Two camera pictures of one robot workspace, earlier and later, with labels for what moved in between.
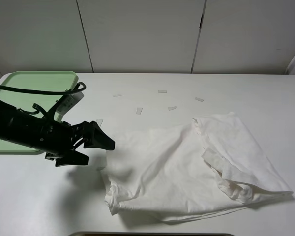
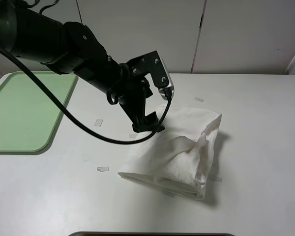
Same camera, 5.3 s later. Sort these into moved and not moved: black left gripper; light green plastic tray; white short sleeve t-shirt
Moved: white short sleeve t-shirt; black left gripper
Not moved: light green plastic tray
